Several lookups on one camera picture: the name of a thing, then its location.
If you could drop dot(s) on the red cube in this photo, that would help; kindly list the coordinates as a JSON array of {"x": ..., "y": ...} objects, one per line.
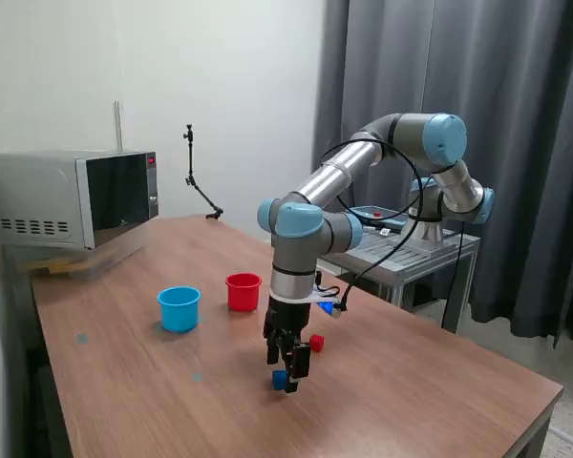
[{"x": 317, "y": 343}]

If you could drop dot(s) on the blue plastic cup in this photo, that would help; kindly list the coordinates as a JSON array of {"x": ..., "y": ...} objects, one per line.
[{"x": 177, "y": 310}]

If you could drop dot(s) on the grey curtain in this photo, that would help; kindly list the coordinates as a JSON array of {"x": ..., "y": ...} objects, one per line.
[{"x": 506, "y": 71}]

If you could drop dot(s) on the blue cube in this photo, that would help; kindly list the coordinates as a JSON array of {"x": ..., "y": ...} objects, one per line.
[{"x": 279, "y": 379}]

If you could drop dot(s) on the grey metal robot stand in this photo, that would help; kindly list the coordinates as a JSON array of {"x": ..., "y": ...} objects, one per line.
[{"x": 387, "y": 257}]

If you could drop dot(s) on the red plastic cup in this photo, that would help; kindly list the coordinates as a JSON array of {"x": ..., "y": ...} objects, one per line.
[{"x": 242, "y": 292}]

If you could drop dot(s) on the clear plastic storage box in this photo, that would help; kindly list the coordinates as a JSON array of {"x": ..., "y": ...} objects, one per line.
[{"x": 86, "y": 267}]

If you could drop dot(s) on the white vertical pipe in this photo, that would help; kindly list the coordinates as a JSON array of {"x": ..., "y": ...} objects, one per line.
[{"x": 118, "y": 126}]

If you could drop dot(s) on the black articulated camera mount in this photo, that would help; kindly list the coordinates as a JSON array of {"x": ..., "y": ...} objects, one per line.
[{"x": 190, "y": 162}]

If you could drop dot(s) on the blue teach pendant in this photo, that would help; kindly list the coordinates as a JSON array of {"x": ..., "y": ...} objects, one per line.
[{"x": 377, "y": 212}]

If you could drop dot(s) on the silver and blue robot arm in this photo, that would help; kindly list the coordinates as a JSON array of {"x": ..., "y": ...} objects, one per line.
[{"x": 334, "y": 174}]

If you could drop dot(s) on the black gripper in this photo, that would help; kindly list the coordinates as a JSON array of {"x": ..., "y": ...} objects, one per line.
[{"x": 289, "y": 319}]

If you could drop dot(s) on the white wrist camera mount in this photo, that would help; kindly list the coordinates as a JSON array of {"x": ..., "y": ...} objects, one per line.
[{"x": 329, "y": 305}]

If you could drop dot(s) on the silver microwave oven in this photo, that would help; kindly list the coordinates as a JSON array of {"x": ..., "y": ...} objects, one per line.
[{"x": 38, "y": 195}]

